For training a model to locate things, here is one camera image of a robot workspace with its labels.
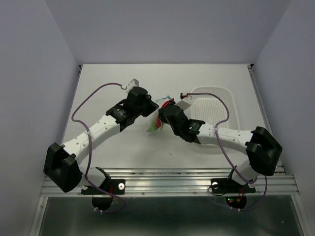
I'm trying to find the red toy chili pepper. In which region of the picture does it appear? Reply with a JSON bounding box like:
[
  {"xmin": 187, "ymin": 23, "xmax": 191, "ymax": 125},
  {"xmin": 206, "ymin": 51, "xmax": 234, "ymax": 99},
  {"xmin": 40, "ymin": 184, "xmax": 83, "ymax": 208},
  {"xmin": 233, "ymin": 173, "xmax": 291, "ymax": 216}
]
[{"xmin": 155, "ymin": 99, "xmax": 173, "ymax": 128}]

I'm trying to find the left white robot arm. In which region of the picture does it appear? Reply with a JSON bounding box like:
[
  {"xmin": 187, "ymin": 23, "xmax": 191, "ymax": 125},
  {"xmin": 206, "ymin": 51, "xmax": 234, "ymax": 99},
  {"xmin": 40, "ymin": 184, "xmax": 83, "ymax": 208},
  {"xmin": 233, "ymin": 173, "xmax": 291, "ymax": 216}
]
[{"xmin": 43, "ymin": 87, "xmax": 158, "ymax": 193}]

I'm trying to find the white perforated plastic basket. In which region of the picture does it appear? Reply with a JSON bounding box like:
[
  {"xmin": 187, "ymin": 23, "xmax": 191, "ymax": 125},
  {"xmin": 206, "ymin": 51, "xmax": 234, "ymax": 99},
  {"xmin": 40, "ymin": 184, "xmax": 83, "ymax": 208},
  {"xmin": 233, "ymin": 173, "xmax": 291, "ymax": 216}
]
[{"xmin": 190, "ymin": 86, "xmax": 241, "ymax": 148}]

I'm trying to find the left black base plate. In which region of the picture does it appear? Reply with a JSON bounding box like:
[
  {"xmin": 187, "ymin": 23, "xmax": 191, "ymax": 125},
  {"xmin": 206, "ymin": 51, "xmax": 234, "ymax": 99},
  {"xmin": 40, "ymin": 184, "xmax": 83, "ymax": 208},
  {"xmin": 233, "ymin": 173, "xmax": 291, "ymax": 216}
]
[{"xmin": 81, "ymin": 179, "xmax": 126, "ymax": 195}]

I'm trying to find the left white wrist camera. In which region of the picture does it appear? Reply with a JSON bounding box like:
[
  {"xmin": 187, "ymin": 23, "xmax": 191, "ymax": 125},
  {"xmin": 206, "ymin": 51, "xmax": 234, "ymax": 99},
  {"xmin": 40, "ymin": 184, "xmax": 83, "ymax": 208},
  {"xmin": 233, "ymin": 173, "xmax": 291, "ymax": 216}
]
[{"xmin": 121, "ymin": 79, "xmax": 139, "ymax": 93}]

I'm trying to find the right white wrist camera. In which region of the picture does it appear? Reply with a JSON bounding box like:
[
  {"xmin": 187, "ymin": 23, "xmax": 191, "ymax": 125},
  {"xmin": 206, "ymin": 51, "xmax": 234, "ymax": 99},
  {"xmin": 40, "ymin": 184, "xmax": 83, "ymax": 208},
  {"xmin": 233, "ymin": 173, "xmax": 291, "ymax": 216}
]
[{"xmin": 176, "ymin": 93, "xmax": 193, "ymax": 111}]

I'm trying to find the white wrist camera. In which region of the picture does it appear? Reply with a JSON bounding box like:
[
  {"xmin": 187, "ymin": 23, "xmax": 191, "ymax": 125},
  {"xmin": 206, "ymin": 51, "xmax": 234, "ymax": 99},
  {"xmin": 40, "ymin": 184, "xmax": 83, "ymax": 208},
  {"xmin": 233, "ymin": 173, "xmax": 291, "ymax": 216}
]
[
  {"xmin": 121, "ymin": 79, "xmax": 139, "ymax": 93},
  {"xmin": 176, "ymin": 93, "xmax": 193, "ymax": 111}
]

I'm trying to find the clear zip top bag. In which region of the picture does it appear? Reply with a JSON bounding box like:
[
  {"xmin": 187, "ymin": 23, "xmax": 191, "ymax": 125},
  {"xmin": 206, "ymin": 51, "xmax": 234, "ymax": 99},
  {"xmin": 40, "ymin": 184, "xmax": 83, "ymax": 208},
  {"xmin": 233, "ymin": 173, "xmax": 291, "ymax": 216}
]
[{"xmin": 146, "ymin": 95, "xmax": 174, "ymax": 133}]

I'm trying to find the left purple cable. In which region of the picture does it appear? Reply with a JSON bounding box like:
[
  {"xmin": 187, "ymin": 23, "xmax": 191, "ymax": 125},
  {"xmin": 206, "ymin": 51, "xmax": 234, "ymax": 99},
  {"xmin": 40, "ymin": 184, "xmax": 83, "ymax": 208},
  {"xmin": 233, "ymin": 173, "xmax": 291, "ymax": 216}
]
[{"xmin": 72, "ymin": 83, "xmax": 126, "ymax": 214}]

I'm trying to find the green toy pepper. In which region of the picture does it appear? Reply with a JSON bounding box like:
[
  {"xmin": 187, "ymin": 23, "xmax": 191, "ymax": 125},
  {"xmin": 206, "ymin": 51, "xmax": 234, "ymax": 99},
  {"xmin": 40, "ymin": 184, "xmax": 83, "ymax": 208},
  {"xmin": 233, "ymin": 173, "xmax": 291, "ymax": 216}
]
[{"xmin": 147, "ymin": 122, "xmax": 160, "ymax": 133}]

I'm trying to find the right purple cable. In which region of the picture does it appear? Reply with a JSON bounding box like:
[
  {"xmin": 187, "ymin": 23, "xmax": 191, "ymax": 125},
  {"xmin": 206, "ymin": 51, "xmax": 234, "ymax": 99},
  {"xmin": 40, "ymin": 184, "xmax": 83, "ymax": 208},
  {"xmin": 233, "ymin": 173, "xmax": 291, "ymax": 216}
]
[{"xmin": 181, "ymin": 92, "xmax": 268, "ymax": 212}]

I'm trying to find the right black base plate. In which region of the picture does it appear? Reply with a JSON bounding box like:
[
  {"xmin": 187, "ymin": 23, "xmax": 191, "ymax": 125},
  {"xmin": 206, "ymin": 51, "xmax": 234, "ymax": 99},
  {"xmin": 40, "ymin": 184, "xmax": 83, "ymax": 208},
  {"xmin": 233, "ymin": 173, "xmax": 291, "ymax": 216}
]
[{"xmin": 209, "ymin": 178, "xmax": 256, "ymax": 195}]

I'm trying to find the aluminium frame rail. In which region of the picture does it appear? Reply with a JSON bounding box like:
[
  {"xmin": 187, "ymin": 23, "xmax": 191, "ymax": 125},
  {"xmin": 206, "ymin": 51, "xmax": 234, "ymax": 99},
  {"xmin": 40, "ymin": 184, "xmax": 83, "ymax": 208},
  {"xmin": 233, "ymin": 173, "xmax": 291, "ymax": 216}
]
[{"xmin": 40, "ymin": 168, "xmax": 298, "ymax": 197}]

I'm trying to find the purple cable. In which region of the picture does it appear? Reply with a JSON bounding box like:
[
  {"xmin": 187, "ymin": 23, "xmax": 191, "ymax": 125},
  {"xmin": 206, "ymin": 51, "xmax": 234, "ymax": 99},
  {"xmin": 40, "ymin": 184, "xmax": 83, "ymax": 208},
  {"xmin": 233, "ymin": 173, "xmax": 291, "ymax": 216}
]
[
  {"xmin": 72, "ymin": 83, "xmax": 126, "ymax": 214},
  {"xmin": 181, "ymin": 92, "xmax": 268, "ymax": 212}
]

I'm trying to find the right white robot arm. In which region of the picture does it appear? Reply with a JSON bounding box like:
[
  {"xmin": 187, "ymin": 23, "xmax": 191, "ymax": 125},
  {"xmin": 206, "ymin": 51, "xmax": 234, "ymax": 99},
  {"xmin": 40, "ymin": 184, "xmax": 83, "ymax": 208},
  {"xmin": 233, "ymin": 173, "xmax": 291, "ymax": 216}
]
[{"xmin": 158, "ymin": 105, "xmax": 283, "ymax": 192}]

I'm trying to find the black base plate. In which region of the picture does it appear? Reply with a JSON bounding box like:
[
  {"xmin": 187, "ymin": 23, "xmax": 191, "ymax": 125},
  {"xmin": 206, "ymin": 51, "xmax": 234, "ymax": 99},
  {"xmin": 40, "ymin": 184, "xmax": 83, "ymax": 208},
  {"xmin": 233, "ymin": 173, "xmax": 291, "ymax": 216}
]
[
  {"xmin": 81, "ymin": 179, "xmax": 126, "ymax": 195},
  {"xmin": 209, "ymin": 178, "xmax": 256, "ymax": 195}
]

